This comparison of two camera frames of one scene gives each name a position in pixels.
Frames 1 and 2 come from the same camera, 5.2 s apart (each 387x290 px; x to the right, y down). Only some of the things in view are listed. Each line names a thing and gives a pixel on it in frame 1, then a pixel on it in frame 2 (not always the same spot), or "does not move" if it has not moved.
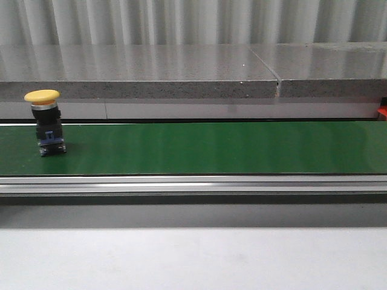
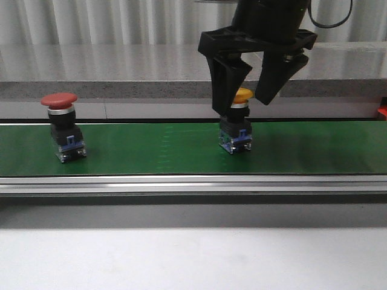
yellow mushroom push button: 48,124 -> 235,133
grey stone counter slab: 321,69 does not move
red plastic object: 383,110 does not move
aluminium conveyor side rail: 340,189 does not move
